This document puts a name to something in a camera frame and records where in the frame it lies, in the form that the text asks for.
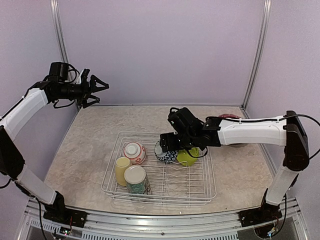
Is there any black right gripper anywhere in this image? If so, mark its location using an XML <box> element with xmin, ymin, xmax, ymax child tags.
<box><xmin>159</xmin><ymin>132</ymin><xmax>198</xmax><ymax>153</ymax></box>

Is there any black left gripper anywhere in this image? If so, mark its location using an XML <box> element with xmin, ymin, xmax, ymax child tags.
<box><xmin>55</xmin><ymin>74</ymin><xmax>109</xmax><ymax>108</ymax></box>

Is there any blue white patterned bowl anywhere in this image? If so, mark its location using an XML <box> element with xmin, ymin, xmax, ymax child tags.
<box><xmin>154</xmin><ymin>140</ymin><xmax>178</xmax><ymax>164</ymax></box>

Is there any lime green bowl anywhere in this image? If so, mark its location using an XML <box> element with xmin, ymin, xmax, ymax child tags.
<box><xmin>177</xmin><ymin>147</ymin><xmax>199</xmax><ymax>167</ymax></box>

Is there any white red patterned bowl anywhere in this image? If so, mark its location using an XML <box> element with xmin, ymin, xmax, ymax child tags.
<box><xmin>123</xmin><ymin>141</ymin><xmax>147</xmax><ymax>165</ymax></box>

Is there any teal patterned cup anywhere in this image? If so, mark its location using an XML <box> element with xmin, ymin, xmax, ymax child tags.
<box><xmin>124</xmin><ymin>165</ymin><xmax>152</xmax><ymax>195</ymax></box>

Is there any pale yellow cup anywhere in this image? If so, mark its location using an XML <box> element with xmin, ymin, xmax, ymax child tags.
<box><xmin>115</xmin><ymin>157</ymin><xmax>132</xmax><ymax>187</ymax></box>

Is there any pink polka dot plate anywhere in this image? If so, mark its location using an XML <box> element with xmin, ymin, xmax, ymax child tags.
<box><xmin>218</xmin><ymin>113</ymin><xmax>241</xmax><ymax>120</ymax></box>

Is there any large black round plate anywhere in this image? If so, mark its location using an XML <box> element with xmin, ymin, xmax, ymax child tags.
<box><xmin>229</xmin><ymin>143</ymin><xmax>248</xmax><ymax>148</ymax></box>

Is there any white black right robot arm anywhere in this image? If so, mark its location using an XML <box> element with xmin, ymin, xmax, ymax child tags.
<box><xmin>159</xmin><ymin>107</ymin><xmax>310</xmax><ymax>222</ymax></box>

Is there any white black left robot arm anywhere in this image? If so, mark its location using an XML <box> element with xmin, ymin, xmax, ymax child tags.
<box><xmin>0</xmin><ymin>62</ymin><xmax>110</xmax><ymax>223</ymax></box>

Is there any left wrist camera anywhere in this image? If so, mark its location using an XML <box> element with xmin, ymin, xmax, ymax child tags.
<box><xmin>75</xmin><ymin>68</ymin><xmax>90</xmax><ymax>84</ymax></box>

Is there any white wire dish rack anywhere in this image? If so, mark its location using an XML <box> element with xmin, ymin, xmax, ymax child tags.
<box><xmin>101</xmin><ymin>131</ymin><xmax>217</xmax><ymax>205</ymax></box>

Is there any aluminium frame post left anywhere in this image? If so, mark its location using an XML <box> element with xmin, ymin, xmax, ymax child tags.
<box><xmin>49</xmin><ymin>0</ymin><xmax>82</xmax><ymax>110</ymax></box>

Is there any aluminium frame post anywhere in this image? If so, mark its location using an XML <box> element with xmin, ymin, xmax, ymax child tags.
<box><xmin>49</xmin><ymin>0</ymin><xmax>82</xmax><ymax>110</ymax></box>
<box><xmin>241</xmin><ymin>0</ymin><xmax>272</xmax><ymax>111</ymax></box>

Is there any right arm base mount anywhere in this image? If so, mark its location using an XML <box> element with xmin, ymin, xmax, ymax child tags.
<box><xmin>238</xmin><ymin>203</ymin><xmax>283</xmax><ymax>227</ymax></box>

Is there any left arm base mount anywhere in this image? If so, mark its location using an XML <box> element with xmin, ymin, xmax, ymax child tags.
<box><xmin>43</xmin><ymin>195</ymin><xmax>88</xmax><ymax>228</ymax></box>

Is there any aluminium front rail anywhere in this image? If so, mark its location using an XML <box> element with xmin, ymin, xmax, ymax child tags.
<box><xmin>15</xmin><ymin>198</ymin><xmax>310</xmax><ymax>240</ymax></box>

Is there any aluminium frame post right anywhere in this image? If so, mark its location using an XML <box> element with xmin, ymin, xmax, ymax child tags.
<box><xmin>241</xmin><ymin>0</ymin><xmax>272</xmax><ymax>111</ymax></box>

